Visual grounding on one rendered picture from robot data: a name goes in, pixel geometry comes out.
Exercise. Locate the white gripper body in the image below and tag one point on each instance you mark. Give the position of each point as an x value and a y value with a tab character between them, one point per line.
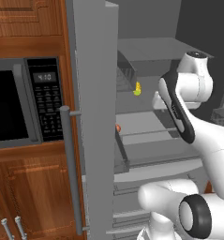
158	101

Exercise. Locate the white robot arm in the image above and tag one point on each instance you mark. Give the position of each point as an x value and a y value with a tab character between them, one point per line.
215	150

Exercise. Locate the dark clear fridge bin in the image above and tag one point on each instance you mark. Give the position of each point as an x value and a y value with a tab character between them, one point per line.
126	76

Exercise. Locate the grey fridge drawer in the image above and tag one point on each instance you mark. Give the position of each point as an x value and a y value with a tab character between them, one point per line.
154	150

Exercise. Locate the grey fridge shelf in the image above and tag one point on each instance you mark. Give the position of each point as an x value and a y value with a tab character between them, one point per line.
160	48

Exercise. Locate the grey fridge door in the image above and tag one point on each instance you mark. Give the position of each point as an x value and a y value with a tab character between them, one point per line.
96	93

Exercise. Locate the grey fridge body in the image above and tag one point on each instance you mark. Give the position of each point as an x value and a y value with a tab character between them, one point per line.
147	18

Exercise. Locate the yellow corn cob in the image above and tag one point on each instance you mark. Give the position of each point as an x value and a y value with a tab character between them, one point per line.
137	89

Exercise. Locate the red round fruit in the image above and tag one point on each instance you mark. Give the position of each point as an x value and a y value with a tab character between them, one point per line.
118	128

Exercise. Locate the black and grey microwave oven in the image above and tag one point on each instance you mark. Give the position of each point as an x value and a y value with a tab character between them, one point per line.
19	103

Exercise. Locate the brown wooden panelled cupboard door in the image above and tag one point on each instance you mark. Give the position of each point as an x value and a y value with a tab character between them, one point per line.
35	193

